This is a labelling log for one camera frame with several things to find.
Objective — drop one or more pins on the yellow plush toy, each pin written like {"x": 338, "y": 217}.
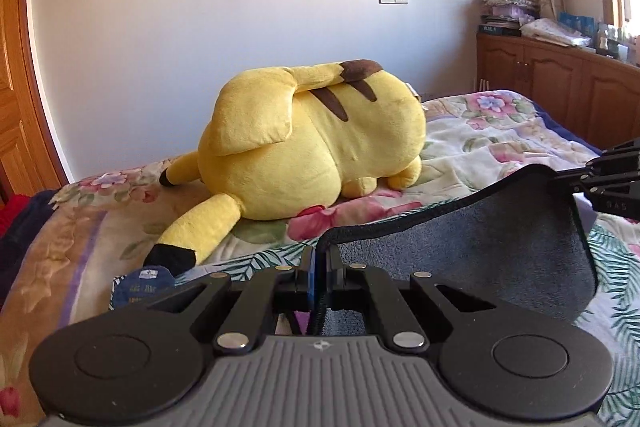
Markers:
{"x": 310, "y": 142}

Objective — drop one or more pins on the dark grey towel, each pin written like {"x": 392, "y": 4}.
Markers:
{"x": 475, "y": 247}

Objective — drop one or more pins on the row of small bottles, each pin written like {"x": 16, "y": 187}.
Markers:
{"x": 620, "y": 42}

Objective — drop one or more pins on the red cloth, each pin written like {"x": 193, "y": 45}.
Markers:
{"x": 12, "y": 212}

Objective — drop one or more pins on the wooden cabinet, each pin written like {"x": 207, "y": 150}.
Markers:
{"x": 550, "y": 77}

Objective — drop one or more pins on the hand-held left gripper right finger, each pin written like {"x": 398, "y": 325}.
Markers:
{"x": 332, "y": 279}

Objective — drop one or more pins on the floral blanket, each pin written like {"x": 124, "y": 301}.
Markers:
{"x": 100, "y": 227}

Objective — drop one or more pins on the wooden door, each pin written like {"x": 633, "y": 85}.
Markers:
{"x": 20, "y": 82}

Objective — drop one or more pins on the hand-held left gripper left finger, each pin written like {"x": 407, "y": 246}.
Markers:
{"x": 312, "y": 282}

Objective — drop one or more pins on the round blue label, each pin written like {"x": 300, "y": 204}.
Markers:
{"x": 142, "y": 287}

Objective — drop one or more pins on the stack of books and papers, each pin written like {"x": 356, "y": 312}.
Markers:
{"x": 505, "y": 14}

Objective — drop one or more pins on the dark blue cloth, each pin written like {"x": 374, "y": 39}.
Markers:
{"x": 20, "y": 237}

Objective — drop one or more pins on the white folded cloth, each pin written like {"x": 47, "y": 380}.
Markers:
{"x": 552, "y": 31}

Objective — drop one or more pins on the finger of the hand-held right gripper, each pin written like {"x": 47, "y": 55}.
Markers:
{"x": 615, "y": 202}
{"x": 612, "y": 162}

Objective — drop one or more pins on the blue box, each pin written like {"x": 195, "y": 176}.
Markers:
{"x": 577, "y": 23}

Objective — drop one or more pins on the leaf-print bed sheet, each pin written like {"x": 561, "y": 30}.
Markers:
{"x": 617, "y": 267}

